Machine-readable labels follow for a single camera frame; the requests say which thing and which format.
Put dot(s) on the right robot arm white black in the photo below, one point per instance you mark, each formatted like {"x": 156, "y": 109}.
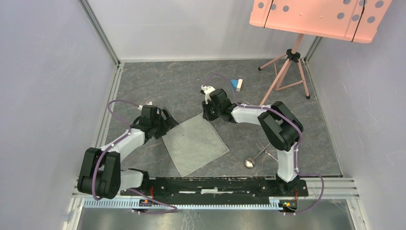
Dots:
{"x": 281, "y": 127}

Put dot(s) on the grey cloth napkin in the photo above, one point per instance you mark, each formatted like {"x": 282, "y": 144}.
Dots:
{"x": 193, "y": 144}

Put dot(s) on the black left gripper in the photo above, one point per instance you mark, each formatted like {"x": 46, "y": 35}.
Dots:
{"x": 168, "y": 123}

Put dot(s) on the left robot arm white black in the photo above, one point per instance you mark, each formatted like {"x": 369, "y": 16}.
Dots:
{"x": 101, "y": 174}

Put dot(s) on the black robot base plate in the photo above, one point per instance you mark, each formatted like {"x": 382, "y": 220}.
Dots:
{"x": 221, "y": 190}

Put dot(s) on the silver spoon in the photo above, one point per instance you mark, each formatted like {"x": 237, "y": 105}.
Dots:
{"x": 249, "y": 163}

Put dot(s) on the pink music stand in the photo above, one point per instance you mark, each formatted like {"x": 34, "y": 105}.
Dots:
{"x": 347, "y": 20}

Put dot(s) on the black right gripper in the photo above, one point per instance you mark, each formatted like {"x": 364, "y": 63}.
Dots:
{"x": 207, "y": 114}

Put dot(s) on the blue and white block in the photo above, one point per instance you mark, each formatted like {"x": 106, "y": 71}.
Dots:
{"x": 236, "y": 84}

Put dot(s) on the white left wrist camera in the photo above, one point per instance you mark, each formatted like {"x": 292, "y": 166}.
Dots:
{"x": 143, "y": 105}

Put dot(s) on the silver fork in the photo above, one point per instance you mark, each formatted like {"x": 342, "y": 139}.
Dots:
{"x": 263, "y": 149}

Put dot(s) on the white slotted cable duct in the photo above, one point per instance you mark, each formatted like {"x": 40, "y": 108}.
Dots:
{"x": 134, "y": 203}

